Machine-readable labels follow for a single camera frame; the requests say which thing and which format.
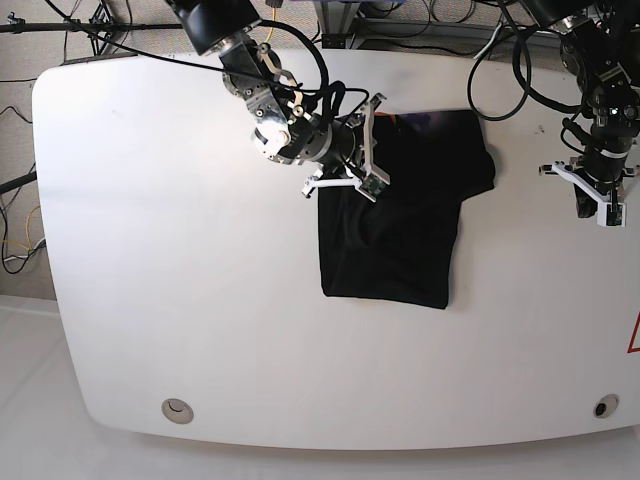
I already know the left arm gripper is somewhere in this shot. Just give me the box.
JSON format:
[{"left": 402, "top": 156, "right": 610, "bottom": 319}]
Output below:
[{"left": 574, "top": 107, "right": 639, "bottom": 219}]

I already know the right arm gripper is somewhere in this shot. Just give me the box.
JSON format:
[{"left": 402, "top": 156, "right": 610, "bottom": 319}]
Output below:
[{"left": 279, "top": 112, "right": 370, "bottom": 175}]

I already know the black T-shirt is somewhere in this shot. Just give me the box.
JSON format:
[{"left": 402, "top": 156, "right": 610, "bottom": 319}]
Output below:
[{"left": 318, "top": 110, "right": 496, "bottom": 310}]

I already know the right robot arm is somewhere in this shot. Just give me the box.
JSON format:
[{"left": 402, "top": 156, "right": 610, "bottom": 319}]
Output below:
[{"left": 168, "top": 1, "right": 364, "bottom": 179}]

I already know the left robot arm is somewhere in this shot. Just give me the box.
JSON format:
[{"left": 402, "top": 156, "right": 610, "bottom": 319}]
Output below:
[{"left": 522, "top": 1, "right": 639, "bottom": 227}]

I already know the grommet hole with dark plug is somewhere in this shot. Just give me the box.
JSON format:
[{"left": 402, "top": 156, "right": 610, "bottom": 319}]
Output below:
[{"left": 593, "top": 394, "right": 620, "bottom": 419}]

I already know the black tripod stand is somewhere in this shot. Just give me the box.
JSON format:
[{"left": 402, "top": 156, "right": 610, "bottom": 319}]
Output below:
[{"left": 1, "top": 1, "right": 183, "bottom": 57}]

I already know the empty silver grommet hole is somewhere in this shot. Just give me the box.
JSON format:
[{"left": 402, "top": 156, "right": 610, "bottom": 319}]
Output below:
[{"left": 161, "top": 398, "right": 194, "bottom": 425}]

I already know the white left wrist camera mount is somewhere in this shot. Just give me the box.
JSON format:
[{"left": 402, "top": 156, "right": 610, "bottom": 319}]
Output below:
[{"left": 538, "top": 156, "right": 639, "bottom": 228}]

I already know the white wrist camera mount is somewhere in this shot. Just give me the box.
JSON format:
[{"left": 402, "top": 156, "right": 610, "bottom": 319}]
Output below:
[
  {"left": 299, "top": 92, "right": 392, "bottom": 204},
  {"left": 538, "top": 156, "right": 639, "bottom": 228}
]

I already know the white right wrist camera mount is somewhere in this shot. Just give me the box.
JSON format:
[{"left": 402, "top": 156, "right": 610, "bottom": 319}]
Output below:
[{"left": 299, "top": 92, "right": 392, "bottom": 204}]

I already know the grey metal frame base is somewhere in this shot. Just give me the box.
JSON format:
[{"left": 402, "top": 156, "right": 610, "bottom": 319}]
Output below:
[{"left": 312, "top": 1, "right": 503, "bottom": 55}]

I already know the yellow cable on floor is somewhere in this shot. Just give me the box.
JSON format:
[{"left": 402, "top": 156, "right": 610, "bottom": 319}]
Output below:
[{"left": 257, "top": 0, "right": 285, "bottom": 50}]

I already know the yellow cable at left edge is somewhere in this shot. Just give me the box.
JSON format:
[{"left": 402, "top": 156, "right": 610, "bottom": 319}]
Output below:
[{"left": 0, "top": 204, "right": 47, "bottom": 261}]

